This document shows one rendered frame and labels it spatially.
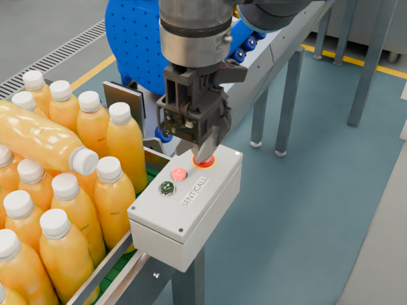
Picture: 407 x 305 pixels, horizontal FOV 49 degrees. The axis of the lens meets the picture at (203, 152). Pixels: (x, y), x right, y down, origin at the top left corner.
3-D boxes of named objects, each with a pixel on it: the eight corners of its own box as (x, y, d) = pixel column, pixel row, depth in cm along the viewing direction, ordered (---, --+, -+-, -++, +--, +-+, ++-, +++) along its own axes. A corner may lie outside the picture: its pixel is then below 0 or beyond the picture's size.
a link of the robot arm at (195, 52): (183, -3, 61) (248, 14, 57) (184, 31, 64) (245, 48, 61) (145, 26, 55) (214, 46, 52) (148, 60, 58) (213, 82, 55)
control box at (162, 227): (240, 191, 84) (243, 151, 77) (185, 274, 71) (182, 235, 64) (194, 172, 88) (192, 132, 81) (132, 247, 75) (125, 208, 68)
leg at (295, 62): (287, 152, 236) (306, 46, 193) (283, 159, 233) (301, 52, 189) (277, 148, 238) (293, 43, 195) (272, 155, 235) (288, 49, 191)
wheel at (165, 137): (166, 118, 101) (161, 120, 103) (155, 129, 99) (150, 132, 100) (177, 134, 103) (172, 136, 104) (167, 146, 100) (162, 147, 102)
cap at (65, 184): (49, 189, 73) (47, 181, 71) (71, 178, 75) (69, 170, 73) (61, 203, 71) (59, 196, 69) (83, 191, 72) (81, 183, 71)
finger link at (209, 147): (186, 178, 72) (185, 135, 66) (205, 156, 76) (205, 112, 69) (203, 186, 71) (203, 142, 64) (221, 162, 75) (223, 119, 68)
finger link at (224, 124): (198, 140, 71) (198, 96, 65) (204, 134, 72) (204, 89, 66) (225, 150, 70) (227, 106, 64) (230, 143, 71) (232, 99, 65)
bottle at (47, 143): (20, 120, 81) (100, 158, 75) (-9, 146, 78) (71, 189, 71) (5, 91, 76) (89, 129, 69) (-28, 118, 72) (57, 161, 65)
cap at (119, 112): (126, 125, 84) (125, 118, 83) (106, 121, 85) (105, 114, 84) (134, 112, 87) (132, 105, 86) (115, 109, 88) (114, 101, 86)
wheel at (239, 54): (243, 65, 124) (238, 67, 126) (248, 54, 127) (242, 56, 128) (233, 54, 122) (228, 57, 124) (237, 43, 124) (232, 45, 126)
